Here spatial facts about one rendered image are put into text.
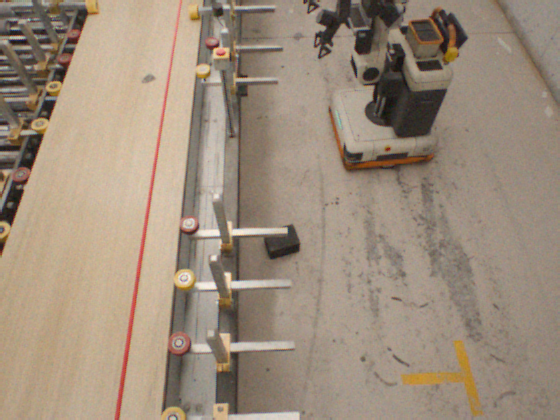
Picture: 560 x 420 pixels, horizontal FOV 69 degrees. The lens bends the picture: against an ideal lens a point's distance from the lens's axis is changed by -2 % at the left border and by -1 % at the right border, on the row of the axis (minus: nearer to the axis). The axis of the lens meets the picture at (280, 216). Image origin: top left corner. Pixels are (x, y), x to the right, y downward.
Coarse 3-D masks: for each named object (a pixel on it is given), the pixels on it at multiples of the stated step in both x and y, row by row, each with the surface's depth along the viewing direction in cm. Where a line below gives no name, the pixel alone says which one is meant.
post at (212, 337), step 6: (210, 330) 127; (216, 330) 127; (210, 336) 126; (216, 336) 126; (210, 342) 128; (216, 342) 128; (222, 342) 139; (210, 348) 134; (216, 348) 134; (222, 348) 139; (216, 354) 141; (222, 354) 141; (216, 360) 148; (222, 360) 148
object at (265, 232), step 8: (200, 232) 182; (208, 232) 182; (216, 232) 182; (232, 232) 182; (240, 232) 182; (248, 232) 182; (256, 232) 182; (264, 232) 182; (272, 232) 182; (280, 232) 182; (192, 240) 183
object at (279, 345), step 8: (200, 344) 155; (232, 344) 155; (240, 344) 155; (248, 344) 155; (256, 344) 155; (264, 344) 155; (272, 344) 155; (280, 344) 155; (288, 344) 155; (192, 352) 154; (200, 352) 154; (208, 352) 154; (232, 352) 155; (240, 352) 156; (248, 352) 156
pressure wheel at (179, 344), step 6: (174, 336) 148; (180, 336) 148; (186, 336) 148; (168, 342) 147; (174, 342) 147; (180, 342) 147; (186, 342) 147; (168, 348) 146; (174, 348) 146; (180, 348) 146; (186, 348) 146; (174, 354) 146; (180, 354) 146
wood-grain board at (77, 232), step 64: (128, 0) 265; (192, 0) 265; (128, 64) 230; (192, 64) 230; (64, 128) 204; (128, 128) 204; (64, 192) 183; (128, 192) 183; (64, 256) 166; (128, 256) 166; (0, 320) 152; (64, 320) 152; (128, 320) 152; (0, 384) 140; (64, 384) 140; (128, 384) 140
